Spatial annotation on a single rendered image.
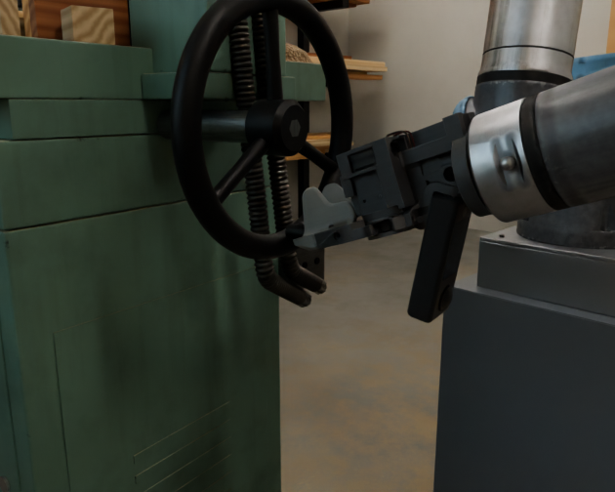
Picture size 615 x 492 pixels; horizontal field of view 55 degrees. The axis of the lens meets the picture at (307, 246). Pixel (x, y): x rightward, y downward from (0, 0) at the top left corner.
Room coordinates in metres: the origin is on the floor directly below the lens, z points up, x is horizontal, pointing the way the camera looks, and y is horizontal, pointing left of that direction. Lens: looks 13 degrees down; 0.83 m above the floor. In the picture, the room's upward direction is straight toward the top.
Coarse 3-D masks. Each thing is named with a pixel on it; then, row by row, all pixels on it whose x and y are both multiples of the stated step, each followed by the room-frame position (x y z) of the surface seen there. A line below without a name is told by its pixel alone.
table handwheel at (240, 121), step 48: (240, 0) 0.60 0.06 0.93; (288, 0) 0.65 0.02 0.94; (192, 48) 0.56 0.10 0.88; (336, 48) 0.73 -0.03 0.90; (192, 96) 0.54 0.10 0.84; (336, 96) 0.75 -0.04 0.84; (192, 144) 0.54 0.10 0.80; (288, 144) 0.64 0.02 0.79; (336, 144) 0.75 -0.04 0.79; (192, 192) 0.55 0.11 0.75; (240, 240) 0.59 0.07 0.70; (288, 240) 0.65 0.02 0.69
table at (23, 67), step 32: (0, 64) 0.60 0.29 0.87; (32, 64) 0.62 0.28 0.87; (64, 64) 0.65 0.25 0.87; (96, 64) 0.68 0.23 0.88; (128, 64) 0.72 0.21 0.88; (288, 64) 0.96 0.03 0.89; (320, 64) 1.03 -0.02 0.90; (0, 96) 0.59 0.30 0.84; (32, 96) 0.62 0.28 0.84; (64, 96) 0.65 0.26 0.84; (96, 96) 0.68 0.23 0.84; (128, 96) 0.72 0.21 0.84; (160, 96) 0.71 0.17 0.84; (224, 96) 0.71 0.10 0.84; (256, 96) 0.75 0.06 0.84; (288, 96) 0.81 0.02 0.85; (320, 96) 1.03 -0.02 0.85
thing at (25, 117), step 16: (0, 112) 0.61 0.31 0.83; (16, 112) 0.61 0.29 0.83; (32, 112) 0.62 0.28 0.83; (48, 112) 0.63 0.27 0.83; (64, 112) 0.65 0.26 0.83; (80, 112) 0.66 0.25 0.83; (96, 112) 0.68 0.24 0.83; (112, 112) 0.70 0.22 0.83; (128, 112) 0.71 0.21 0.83; (144, 112) 0.73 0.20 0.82; (160, 112) 0.75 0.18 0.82; (0, 128) 0.61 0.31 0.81; (16, 128) 0.60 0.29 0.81; (32, 128) 0.62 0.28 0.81; (48, 128) 0.63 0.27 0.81; (64, 128) 0.65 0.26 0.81; (80, 128) 0.66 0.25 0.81; (96, 128) 0.68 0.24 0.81; (112, 128) 0.70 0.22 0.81; (128, 128) 0.71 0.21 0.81; (144, 128) 0.73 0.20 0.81
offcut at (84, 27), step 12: (72, 12) 0.68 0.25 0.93; (84, 12) 0.69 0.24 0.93; (96, 12) 0.70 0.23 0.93; (108, 12) 0.70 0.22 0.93; (72, 24) 0.68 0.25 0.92; (84, 24) 0.69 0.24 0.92; (96, 24) 0.70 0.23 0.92; (108, 24) 0.70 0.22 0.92; (72, 36) 0.68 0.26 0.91; (84, 36) 0.69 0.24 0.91; (96, 36) 0.69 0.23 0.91; (108, 36) 0.70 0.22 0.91
